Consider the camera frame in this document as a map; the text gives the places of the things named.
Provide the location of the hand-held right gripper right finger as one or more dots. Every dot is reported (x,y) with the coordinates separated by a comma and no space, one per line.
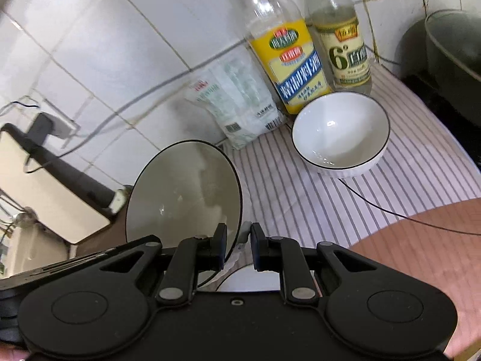
(257,248)

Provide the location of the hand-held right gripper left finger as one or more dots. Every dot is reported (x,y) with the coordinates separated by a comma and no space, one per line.
(221,242)

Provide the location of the striped brown table mat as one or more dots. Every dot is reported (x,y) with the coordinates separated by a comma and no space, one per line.
(300,214)

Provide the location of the white rice cooker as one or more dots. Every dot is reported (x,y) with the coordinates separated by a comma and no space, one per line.
(22,250)

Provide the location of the metal ladle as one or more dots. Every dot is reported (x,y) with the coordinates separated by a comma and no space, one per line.
(24,220)

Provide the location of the black power adapter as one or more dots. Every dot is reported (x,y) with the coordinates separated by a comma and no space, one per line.
(41,128)

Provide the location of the cooking wine bottle yellow label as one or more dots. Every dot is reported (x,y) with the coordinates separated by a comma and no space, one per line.
(293,64)

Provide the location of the vinegar bottle yellow cap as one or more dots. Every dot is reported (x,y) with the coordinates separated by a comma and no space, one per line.
(345,56)

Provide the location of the black stove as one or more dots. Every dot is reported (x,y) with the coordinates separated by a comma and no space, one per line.
(451,120)

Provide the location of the black pot with glass lid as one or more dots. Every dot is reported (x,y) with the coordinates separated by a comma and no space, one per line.
(458,41)

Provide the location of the white cutting board dark frame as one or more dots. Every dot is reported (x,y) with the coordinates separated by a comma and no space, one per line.
(45,188)

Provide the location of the white wall socket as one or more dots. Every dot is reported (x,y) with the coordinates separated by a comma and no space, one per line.
(69,129)

